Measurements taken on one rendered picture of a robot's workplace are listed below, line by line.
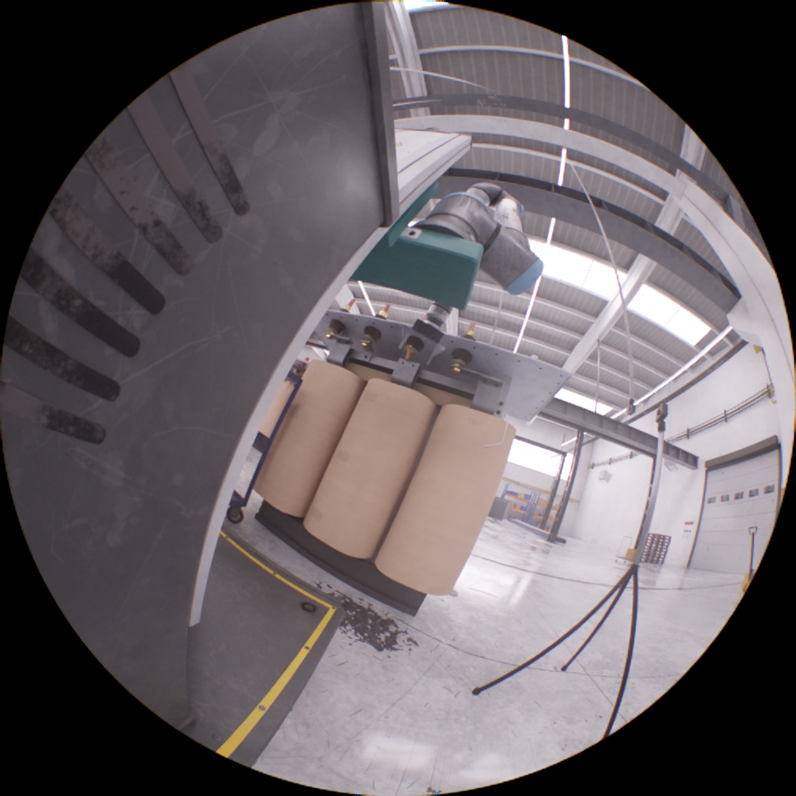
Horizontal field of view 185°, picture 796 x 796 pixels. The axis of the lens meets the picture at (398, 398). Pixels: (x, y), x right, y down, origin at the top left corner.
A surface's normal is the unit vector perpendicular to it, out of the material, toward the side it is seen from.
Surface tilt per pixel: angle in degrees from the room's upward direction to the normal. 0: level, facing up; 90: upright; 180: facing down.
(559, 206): 180
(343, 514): 90
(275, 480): 90
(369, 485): 90
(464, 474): 90
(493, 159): 174
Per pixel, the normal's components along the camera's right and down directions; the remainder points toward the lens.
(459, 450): -0.21, -0.37
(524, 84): -0.41, 0.84
